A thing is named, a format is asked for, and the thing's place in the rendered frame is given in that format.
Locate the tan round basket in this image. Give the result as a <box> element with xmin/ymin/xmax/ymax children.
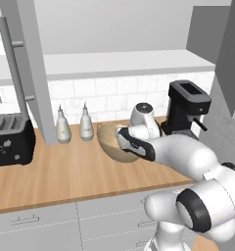
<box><xmin>96</xmin><ymin>122</ymin><xmax>144</xmax><ymax>164</ymax></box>

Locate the grey upper cabinet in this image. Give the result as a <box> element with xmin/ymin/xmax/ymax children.
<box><xmin>0</xmin><ymin>0</ymin><xmax>233</xmax><ymax>86</ymax></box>

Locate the grey cabinet door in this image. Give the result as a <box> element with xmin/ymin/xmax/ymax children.
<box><xmin>0</xmin><ymin>0</ymin><xmax>59</xmax><ymax>147</ymax></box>
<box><xmin>214</xmin><ymin>0</ymin><xmax>235</xmax><ymax>121</ymax></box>

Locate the white bottle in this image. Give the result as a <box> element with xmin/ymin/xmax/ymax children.
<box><xmin>78</xmin><ymin>102</ymin><xmax>95</xmax><ymax>142</ymax></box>
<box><xmin>55</xmin><ymin>104</ymin><xmax>72</xmax><ymax>145</ymax></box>

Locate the black coffee machine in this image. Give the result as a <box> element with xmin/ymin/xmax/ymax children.
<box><xmin>160</xmin><ymin>79</ymin><xmax>212</xmax><ymax>137</ymax></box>

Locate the grey drawer front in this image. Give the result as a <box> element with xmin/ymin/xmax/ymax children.
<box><xmin>0</xmin><ymin>201</ymin><xmax>79</xmax><ymax>236</ymax></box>
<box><xmin>0</xmin><ymin>219</ymin><xmax>83</xmax><ymax>251</ymax></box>
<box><xmin>75</xmin><ymin>186</ymin><xmax>191</xmax><ymax>222</ymax></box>
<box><xmin>77</xmin><ymin>208</ymin><xmax>161</xmax><ymax>242</ymax></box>
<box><xmin>80</xmin><ymin>229</ymin><xmax>157</xmax><ymax>251</ymax></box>

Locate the black toaster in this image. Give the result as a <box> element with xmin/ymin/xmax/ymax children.
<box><xmin>0</xmin><ymin>112</ymin><xmax>36</xmax><ymax>168</ymax></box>

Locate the grey drawer handle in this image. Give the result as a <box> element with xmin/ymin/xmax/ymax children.
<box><xmin>137</xmin><ymin>219</ymin><xmax>157</xmax><ymax>228</ymax></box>
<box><xmin>10</xmin><ymin>214</ymin><xmax>40</xmax><ymax>226</ymax></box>
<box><xmin>140</xmin><ymin>194</ymin><xmax>151</xmax><ymax>205</ymax></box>

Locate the grey bar door handle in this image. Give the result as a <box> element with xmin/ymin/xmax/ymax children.
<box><xmin>0</xmin><ymin>16</ymin><xmax>36</xmax><ymax>124</ymax></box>

